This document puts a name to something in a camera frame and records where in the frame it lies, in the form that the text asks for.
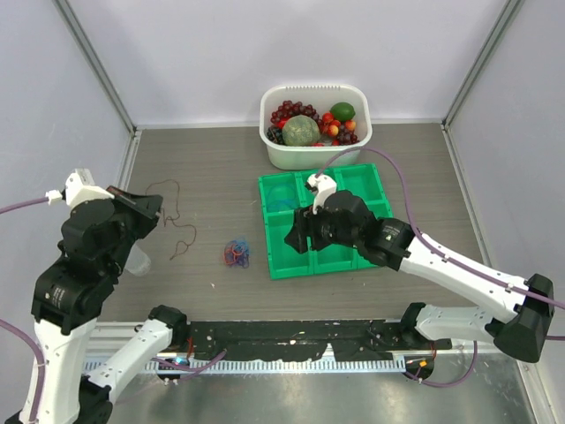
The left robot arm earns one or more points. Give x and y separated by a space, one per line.
97 238

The green compartment tray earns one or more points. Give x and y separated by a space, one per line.
282 194

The white plastic basin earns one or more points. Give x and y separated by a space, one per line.
322 98

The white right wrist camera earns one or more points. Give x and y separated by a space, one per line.
321 186

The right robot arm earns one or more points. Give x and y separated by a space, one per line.
512 313

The white cable duct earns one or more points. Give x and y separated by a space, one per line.
326 365

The green lime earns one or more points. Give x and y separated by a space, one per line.
343 111

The red grape bunch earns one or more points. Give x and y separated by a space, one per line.
289 109

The red cherries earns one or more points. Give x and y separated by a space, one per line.
335 133

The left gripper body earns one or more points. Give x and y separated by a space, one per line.
139 217

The clear plastic bottle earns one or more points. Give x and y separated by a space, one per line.
138 262

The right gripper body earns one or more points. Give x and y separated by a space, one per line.
322 231

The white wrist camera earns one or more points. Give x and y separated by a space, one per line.
79 188
321 186

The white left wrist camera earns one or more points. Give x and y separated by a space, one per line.
79 188

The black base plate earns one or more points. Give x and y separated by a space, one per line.
350 340

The dark grape bunch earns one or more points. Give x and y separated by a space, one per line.
275 135

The green melon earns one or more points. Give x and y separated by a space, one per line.
300 131

